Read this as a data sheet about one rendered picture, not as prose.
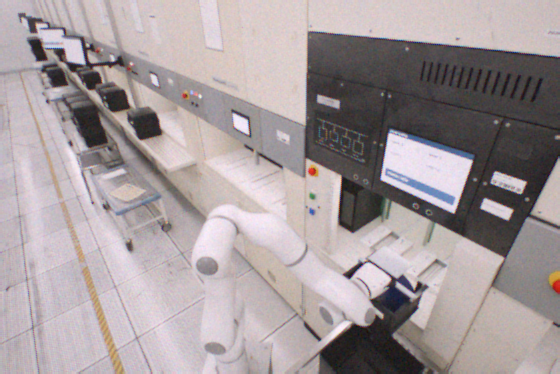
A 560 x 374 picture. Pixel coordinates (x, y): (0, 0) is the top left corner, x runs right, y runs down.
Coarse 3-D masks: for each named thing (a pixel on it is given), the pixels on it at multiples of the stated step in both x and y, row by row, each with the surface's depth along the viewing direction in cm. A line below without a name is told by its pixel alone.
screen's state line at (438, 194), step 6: (390, 174) 113; (396, 174) 111; (402, 174) 109; (402, 180) 110; (408, 180) 108; (414, 180) 106; (414, 186) 107; (420, 186) 105; (426, 186) 103; (426, 192) 104; (432, 192) 103; (438, 192) 101; (444, 192) 99; (438, 198) 102; (444, 198) 100; (450, 198) 98
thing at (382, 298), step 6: (390, 288) 115; (396, 288) 112; (384, 294) 118; (390, 294) 116; (396, 294) 113; (378, 300) 122; (384, 300) 120; (390, 300) 117; (396, 300) 114; (402, 300) 112; (390, 306) 118; (396, 306) 115
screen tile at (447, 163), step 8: (432, 152) 97; (432, 160) 98; (440, 160) 96; (448, 160) 94; (424, 168) 102; (448, 168) 95; (456, 168) 93; (464, 168) 91; (424, 176) 103; (432, 176) 100; (440, 176) 98; (456, 176) 94; (440, 184) 99; (448, 184) 97; (456, 184) 95; (456, 192) 96
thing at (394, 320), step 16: (368, 256) 125; (384, 256) 111; (400, 256) 111; (352, 272) 118; (400, 272) 105; (400, 288) 109; (416, 288) 116; (416, 304) 116; (384, 320) 107; (400, 320) 111; (384, 336) 110
